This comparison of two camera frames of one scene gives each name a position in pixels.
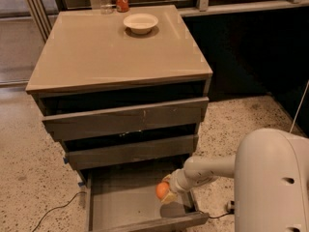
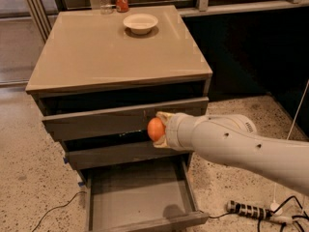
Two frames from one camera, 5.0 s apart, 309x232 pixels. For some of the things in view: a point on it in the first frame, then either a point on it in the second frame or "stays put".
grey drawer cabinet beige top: [123, 89] stays put
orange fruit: [162, 189] → [155, 129]
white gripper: [177, 181] → [174, 131]
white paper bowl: [140, 23] stays put
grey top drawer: [119, 120] stays put
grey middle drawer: [141, 153] stays put
